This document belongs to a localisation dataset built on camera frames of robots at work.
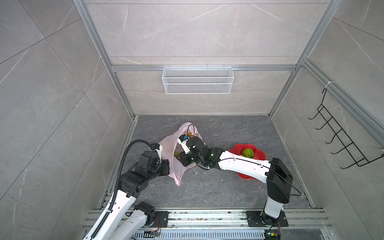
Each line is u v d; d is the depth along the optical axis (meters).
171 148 0.78
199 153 0.60
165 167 0.62
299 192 0.83
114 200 0.44
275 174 0.47
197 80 1.01
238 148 0.96
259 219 0.73
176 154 0.78
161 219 0.73
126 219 0.58
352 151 0.63
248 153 0.92
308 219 0.75
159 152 0.65
